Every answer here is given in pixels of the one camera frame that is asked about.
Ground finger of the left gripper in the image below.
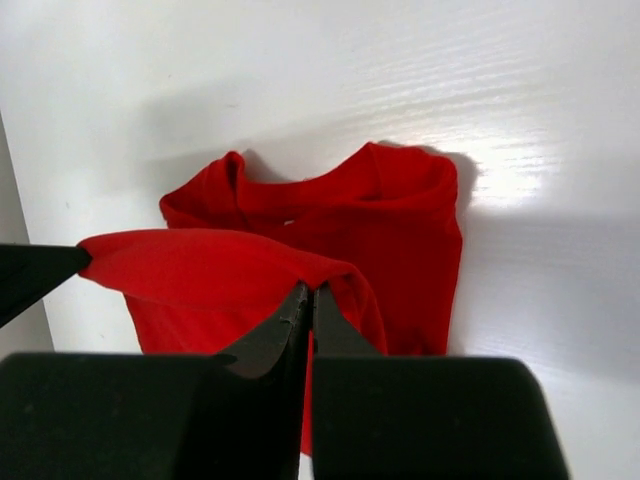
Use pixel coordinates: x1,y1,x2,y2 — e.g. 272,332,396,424
1,244,92,327

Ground red t-shirt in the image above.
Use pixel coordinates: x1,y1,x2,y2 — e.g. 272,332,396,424
77,141,465,457

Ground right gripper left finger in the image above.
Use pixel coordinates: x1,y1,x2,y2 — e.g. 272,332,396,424
1,285,309,479

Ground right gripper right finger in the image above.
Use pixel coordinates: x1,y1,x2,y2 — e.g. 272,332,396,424
311,287,570,479

